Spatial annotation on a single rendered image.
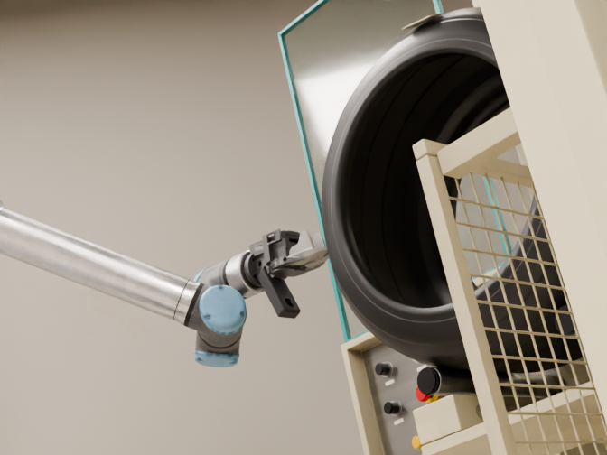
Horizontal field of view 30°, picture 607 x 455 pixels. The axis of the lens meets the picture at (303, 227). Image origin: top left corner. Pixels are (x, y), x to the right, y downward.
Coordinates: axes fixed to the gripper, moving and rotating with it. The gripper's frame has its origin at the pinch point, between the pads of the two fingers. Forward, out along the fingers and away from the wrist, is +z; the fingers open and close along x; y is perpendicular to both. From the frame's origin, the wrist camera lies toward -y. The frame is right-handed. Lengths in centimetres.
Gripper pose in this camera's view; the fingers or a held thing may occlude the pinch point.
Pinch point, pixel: (326, 253)
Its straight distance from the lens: 215.8
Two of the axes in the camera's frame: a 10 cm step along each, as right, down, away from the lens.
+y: -1.1, -9.5, 2.9
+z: 6.7, -2.9, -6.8
